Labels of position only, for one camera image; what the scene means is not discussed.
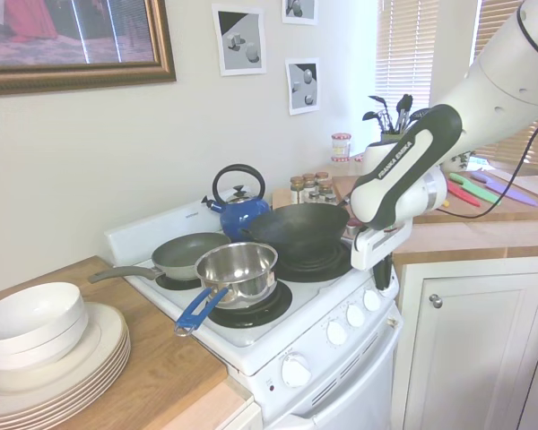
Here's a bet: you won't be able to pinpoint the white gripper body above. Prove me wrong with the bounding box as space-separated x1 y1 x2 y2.
349 218 414 271

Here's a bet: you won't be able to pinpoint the white electric stove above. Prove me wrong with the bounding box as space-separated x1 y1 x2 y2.
103 196 405 430

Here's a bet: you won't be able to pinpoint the white burner knob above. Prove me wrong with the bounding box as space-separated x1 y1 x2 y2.
345 304 366 329
362 288 383 313
325 321 348 348

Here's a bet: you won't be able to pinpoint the black coil burner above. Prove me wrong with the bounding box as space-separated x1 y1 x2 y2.
274 240 355 284
154 271 204 292
207 280 294 329

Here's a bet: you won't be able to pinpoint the red knife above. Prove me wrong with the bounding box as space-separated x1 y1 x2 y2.
445 180 482 208

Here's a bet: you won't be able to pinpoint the thick wooden cutting board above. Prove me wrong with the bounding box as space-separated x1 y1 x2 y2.
331 168 538 226

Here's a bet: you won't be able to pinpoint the white utensil crock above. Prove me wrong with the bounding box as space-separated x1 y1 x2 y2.
365 130 415 165

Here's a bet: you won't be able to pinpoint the green knife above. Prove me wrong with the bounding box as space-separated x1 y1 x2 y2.
447 171 504 207

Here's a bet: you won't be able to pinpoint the white cabinet with knob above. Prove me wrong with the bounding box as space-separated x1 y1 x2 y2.
393 254 538 430

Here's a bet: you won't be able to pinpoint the small green plant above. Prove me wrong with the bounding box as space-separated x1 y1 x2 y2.
447 150 477 173

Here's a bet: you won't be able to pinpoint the white oven door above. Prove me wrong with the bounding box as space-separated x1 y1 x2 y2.
263 313 405 430

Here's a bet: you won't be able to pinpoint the white oven temperature knob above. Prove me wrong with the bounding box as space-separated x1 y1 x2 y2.
281 353 312 388

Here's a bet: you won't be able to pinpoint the purple knife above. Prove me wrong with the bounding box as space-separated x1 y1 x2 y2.
469 171 538 208

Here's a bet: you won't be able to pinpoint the black slotted spatula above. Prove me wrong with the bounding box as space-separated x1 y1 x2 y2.
362 94 392 134

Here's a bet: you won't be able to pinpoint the black kitchen utensil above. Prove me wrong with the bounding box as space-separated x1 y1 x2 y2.
395 93 415 134

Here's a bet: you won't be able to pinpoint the grey print cube and spheres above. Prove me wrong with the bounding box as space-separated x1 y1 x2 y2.
284 57 321 117

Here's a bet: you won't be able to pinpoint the grey frying pan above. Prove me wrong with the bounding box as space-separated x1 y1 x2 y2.
87 232 233 285

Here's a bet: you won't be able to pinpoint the white drawer cabinet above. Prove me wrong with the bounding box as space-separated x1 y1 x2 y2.
225 392 265 430

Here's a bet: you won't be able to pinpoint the large wooden board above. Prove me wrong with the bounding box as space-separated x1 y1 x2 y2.
0 254 230 430

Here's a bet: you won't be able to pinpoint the print with black triangle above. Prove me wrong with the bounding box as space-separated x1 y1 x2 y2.
211 3 267 78

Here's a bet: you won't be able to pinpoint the small grey shapes print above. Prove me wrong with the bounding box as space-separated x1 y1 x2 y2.
281 0 319 26

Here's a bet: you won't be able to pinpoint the white plate gold rim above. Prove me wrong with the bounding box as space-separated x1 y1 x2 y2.
0 329 130 403
0 340 132 413
0 334 131 409
0 351 132 423
0 301 127 398
0 345 132 418

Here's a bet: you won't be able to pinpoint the white bowl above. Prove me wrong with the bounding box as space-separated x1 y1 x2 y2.
0 281 83 345
0 307 90 371

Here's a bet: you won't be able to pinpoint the gold framed painting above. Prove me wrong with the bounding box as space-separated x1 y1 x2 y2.
0 0 178 98

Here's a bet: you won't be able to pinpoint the black wok wooden handle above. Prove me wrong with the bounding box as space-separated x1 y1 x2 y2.
238 198 353 263

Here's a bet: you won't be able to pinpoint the blue kettle black handle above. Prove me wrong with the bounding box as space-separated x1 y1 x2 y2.
200 163 271 241

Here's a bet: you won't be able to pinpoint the steel saucepan blue handle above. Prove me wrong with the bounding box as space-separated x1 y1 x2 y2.
174 241 280 338

